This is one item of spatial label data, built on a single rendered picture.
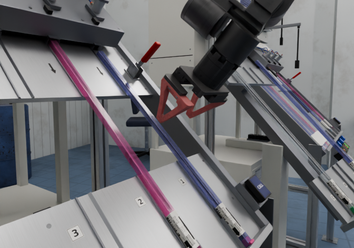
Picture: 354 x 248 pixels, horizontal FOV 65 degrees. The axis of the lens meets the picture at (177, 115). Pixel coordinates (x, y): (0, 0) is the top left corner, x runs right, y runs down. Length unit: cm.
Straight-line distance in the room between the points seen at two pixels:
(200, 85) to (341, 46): 347
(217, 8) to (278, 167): 53
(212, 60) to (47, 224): 32
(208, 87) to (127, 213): 23
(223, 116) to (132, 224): 304
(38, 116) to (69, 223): 409
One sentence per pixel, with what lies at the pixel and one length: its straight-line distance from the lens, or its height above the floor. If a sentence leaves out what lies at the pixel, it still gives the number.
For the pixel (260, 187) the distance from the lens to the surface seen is 60.
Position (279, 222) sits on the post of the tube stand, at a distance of 92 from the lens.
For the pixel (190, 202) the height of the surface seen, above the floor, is 80.
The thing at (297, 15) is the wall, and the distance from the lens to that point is 339.
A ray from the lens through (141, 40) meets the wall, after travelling 469.
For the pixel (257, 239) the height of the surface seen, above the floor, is 73.
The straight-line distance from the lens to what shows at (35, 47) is 61.
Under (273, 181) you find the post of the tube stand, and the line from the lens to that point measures 88.
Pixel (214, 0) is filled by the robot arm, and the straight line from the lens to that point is 47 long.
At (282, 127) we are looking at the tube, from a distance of 74.
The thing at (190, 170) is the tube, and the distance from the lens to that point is 53.
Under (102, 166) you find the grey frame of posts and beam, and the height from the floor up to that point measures 75.
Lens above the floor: 99
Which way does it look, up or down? 5 degrees down
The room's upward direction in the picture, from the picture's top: straight up
